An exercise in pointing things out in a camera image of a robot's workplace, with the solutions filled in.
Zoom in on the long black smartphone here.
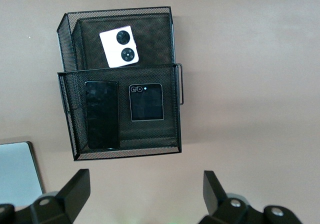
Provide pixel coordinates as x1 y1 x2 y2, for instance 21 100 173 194
84 81 120 150

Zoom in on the silver laptop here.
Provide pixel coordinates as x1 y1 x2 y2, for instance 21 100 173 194
0 141 46 207

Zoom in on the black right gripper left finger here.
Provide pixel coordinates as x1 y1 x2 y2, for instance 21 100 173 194
0 168 91 224

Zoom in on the black wire mesh organizer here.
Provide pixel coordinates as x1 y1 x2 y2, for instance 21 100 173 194
56 6 186 162

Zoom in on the small black flip phone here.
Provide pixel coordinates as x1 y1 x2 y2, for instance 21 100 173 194
128 83 165 122

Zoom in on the lavender flip phone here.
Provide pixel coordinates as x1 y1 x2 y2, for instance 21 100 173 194
99 25 140 69

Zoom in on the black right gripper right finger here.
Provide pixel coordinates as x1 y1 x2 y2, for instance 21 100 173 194
199 170 301 224

